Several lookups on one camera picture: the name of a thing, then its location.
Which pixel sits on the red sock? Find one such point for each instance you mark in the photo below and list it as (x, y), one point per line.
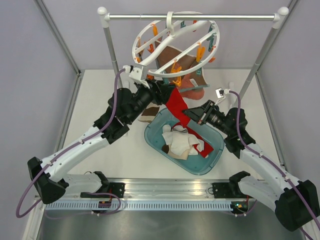
(176, 105)
(207, 148)

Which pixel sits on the teal plastic basin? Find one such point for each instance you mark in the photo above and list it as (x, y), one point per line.
(195, 164)

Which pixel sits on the white silver clothes rack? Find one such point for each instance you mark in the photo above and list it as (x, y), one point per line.
(106, 17)

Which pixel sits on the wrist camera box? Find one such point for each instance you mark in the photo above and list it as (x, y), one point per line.
(137, 73)
(221, 95)

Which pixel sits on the white round clip hanger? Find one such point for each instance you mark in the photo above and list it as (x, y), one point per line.
(199, 38)

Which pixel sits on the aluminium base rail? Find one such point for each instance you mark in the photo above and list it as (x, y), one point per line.
(174, 189)

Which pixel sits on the coral brown towel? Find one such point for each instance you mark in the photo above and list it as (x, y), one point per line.
(192, 84)

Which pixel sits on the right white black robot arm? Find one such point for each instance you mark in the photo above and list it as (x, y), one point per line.
(294, 202)

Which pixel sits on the white black-striped sock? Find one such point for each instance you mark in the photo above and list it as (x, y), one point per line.
(168, 130)

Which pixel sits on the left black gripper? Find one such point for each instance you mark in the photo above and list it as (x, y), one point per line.
(163, 90)

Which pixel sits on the white slotted cable duct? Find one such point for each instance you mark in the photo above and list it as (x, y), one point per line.
(135, 205)

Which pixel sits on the white cloth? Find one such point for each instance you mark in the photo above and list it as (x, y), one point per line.
(180, 142)

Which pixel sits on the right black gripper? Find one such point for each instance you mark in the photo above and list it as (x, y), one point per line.
(201, 113)

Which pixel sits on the white fluffy sock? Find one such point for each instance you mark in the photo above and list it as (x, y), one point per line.
(195, 150)

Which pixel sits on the yellow clothes peg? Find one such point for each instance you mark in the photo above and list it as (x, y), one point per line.
(177, 81)

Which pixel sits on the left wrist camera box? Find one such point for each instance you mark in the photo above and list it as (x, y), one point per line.
(137, 73)

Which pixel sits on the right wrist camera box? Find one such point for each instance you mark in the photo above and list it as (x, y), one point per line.
(221, 95)

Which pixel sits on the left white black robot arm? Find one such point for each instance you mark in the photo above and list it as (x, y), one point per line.
(50, 175)

